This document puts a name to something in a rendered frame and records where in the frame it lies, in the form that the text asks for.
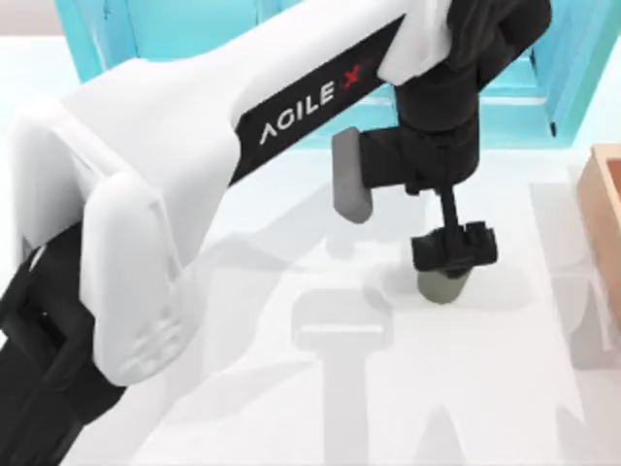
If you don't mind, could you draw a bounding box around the shallow salmon box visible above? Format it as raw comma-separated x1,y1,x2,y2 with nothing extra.
567,143,621,373

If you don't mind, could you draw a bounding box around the light blue rack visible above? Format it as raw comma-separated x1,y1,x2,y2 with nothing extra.
51,0,579,150

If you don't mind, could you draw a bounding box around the grey pot with dark plant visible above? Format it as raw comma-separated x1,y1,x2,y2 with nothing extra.
410,219,500,306

